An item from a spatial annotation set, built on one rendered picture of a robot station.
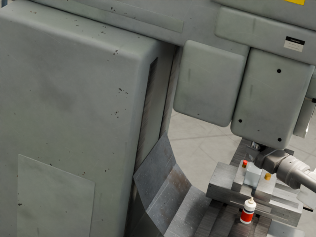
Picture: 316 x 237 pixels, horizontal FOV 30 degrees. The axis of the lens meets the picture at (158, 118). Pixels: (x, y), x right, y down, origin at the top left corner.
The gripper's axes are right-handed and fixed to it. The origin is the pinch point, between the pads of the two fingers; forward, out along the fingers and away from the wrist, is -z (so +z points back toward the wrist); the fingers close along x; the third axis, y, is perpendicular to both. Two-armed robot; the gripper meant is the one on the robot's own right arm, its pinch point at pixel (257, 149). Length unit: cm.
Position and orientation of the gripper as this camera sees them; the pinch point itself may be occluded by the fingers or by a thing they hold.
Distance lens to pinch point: 197.6
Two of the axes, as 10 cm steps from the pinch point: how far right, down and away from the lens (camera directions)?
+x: -7.2, 3.0, -6.3
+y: -1.3, 8.3, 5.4
